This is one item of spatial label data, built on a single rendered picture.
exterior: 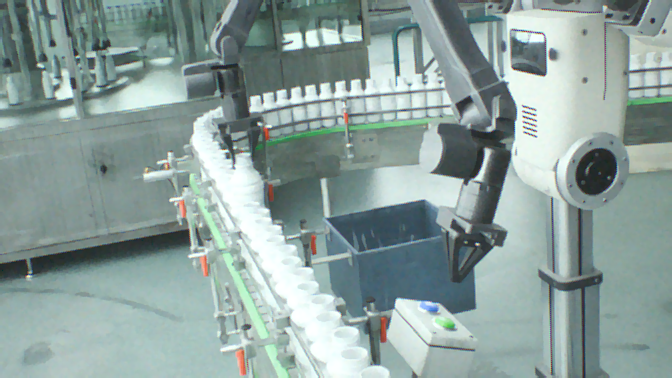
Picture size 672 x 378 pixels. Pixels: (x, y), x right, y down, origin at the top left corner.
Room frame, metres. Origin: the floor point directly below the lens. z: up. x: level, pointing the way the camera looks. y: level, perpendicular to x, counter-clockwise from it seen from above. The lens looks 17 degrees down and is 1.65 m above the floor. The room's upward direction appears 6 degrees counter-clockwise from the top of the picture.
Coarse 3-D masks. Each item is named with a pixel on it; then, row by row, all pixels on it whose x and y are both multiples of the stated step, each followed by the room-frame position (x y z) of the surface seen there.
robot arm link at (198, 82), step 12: (228, 36) 1.61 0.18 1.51; (228, 48) 1.61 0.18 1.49; (216, 60) 1.65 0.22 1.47; (228, 60) 1.61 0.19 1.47; (192, 72) 1.62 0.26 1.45; (204, 72) 1.62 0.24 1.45; (192, 84) 1.60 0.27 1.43; (204, 84) 1.61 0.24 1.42; (192, 96) 1.61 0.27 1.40; (204, 96) 1.62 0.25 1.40
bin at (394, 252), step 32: (352, 224) 2.12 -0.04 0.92; (384, 224) 2.14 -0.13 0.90; (416, 224) 2.17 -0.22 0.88; (352, 256) 1.84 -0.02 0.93; (384, 256) 1.82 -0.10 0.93; (416, 256) 1.84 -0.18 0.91; (352, 288) 1.87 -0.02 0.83; (384, 288) 1.82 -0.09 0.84; (416, 288) 1.84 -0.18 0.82; (448, 288) 1.86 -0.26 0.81
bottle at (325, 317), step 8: (328, 312) 1.04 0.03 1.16; (336, 312) 1.03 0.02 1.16; (320, 320) 1.03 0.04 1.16; (328, 320) 1.04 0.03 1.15; (336, 320) 1.01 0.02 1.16; (320, 328) 1.01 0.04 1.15; (328, 328) 1.00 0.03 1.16; (336, 328) 1.01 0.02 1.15; (320, 336) 1.01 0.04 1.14; (328, 336) 1.00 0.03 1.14; (312, 344) 1.02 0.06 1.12; (320, 344) 1.01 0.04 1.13; (328, 344) 1.00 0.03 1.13; (312, 352) 1.01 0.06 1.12; (320, 352) 1.00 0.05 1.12; (328, 352) 0.99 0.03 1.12; (320, 360) 1.00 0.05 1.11; (328, 360) 0.99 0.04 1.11; (320, 368) 1.00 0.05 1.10
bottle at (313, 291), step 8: (296, 288) 1.13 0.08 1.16; (304, 288) 1.15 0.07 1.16; (312, 288) 1.15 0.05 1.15; (304, 296) 1.12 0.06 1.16; (312, 296) 1.12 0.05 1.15; (304, 304) 1.12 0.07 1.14; (296, 312) 1.13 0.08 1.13; (304, 312) 1.12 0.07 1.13; (296, 320) 1.12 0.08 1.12; (304, 320) 1.11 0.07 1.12; (304, 328) 1.11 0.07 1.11; (304, 336) 1.11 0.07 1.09; (296, 344) 1.12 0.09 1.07; (304, 352) 1.11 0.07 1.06; (304, 360) 1.11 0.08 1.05; (304, 368) 1.11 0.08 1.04
